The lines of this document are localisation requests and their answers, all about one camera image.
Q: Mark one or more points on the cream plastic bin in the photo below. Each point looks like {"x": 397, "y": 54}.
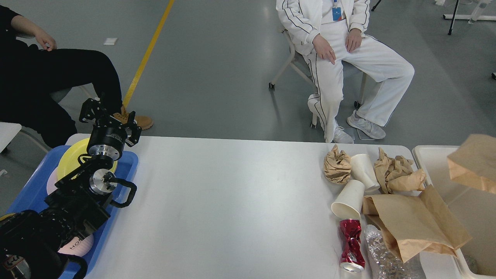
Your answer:
{"x": 475, "y": 209}

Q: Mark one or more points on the crumpled brown paper ball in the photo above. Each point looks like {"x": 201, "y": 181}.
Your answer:
{"x": 337, "y": 166}

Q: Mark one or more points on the crumpled brown paper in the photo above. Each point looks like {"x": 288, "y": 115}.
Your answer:
{"x": 397, "y": 175}

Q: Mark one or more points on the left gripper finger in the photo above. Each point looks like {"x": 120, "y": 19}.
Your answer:
{"x": 93, "y": 111}
{"x": 133, "y": 131}

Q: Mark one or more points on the crushed red soda can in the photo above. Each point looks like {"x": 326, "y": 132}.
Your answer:
{"x": 351, "y": 257}

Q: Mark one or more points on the brown paper bag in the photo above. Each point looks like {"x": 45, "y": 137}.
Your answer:
{"x": 474, "y": 163}

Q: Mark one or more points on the white office chair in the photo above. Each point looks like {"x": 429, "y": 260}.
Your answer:
{"x": 295, "y": 59}

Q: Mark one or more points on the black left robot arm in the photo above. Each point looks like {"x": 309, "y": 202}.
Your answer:
{"x": 30, "y": 241}

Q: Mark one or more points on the person in black trousers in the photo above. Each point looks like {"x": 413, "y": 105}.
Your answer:
{"x": 32, "y": 67}

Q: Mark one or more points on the blue plastic tray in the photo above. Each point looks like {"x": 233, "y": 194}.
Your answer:
{"x": 32, "y": 196}

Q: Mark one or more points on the white stand base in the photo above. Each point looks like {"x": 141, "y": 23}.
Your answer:
{"x": 480, "y": 10}

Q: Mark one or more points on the brown paper sheet right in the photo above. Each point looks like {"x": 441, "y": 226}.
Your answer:
{"x": 412, "y": 224}

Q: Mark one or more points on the person in white tracksuit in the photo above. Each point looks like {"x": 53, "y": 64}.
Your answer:
{"x": 329, "y": 32}

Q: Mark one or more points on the upright white paper cup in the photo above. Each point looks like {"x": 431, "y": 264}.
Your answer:
{"x": 363, "y": 171}

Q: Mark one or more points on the pink ribbed mug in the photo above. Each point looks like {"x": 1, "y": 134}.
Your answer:
{"x": 77, "y": 246}

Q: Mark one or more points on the pink plate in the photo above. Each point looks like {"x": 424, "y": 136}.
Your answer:
{"x": 52, "y": 180}

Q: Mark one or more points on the white side table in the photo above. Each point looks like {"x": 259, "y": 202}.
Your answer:
{"x": 8, "y": 131}

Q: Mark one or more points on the yellow plate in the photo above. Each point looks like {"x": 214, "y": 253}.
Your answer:
{"x": 73, "y": 158}

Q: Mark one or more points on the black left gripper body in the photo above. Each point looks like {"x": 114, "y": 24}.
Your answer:
{"x": 107, "y": 141}

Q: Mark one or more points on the crumpled clear plastic wrap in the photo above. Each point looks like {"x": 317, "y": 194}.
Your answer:
{"x": 384, "y": 264}

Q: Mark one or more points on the white paper cup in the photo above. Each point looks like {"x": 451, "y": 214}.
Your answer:
{"x": 363, "y": 171}
{"x": 348, "y": 203}

